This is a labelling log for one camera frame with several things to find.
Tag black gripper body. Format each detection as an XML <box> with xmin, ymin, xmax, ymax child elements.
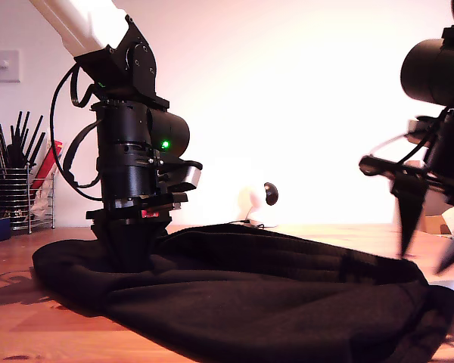
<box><xmin>359</xmin><ymin>124</ymin><xmax>454</xmax><ymax>200</ymax></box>
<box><xmin>85</xmin><ymin>166</ymin><xmax>189</xmax><ymax>228</ymax></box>

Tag black shorts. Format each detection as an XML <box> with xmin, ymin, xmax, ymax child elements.
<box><xmin>32</xmin><ymin>222</ymin><xmax>454</xmax><ymax>363</ymax></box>

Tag small cardboard box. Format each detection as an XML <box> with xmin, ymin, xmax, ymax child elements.
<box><xmin>423</xmin><ymin>215</ymin><xmax>453</xmax><ymax>236</ymax></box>

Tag red paper packet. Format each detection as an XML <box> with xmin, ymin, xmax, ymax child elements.
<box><xmin>30</xmin><ymin>139</ymin><xmax>67</xmax><ymax>192</ymax></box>

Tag white plastic wrapper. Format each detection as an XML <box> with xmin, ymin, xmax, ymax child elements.
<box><xmin>32</xmin><ymin>181</ymin><xmax>57</xmax><ymax>222</ymax></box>

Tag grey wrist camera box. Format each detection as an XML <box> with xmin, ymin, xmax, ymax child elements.
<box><xmin>406</xmin><ymin>117</ymin><xmax>434</xmax><ymax>145</ymax></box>
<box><xmin>157</xmin><ymin>158</ymin><xmax>204</xmax><ymax>194</ymax></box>

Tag thick sleeved black cable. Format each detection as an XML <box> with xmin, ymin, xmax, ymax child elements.
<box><xmin>63</xmin><ymin>120</ymin><xmax>103</xmax><ymax>189</ymax></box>

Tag flat black ribbon cable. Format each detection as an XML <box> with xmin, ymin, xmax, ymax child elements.
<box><xmin>68</xmin><ymin>66</ymin><xmax>98</xmax><ymax>109</ymax></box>

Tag chrome wire utensil caddy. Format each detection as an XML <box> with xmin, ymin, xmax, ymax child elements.
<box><xmin>0</xmin><ymin>168</ymin><xmax>58</xmax><ymax>234</ymax></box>

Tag white dome security camera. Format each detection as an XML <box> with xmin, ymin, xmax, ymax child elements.
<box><xmin>245</xmin><ymin>181</ymin><xmax>281</xmax><ymax>228</ymax></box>

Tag white wall light switch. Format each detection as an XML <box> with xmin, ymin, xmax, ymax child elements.
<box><xmin>0</xmin><ymin>49</ymin><xmax>23</xmax><ymax>83</ymax></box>

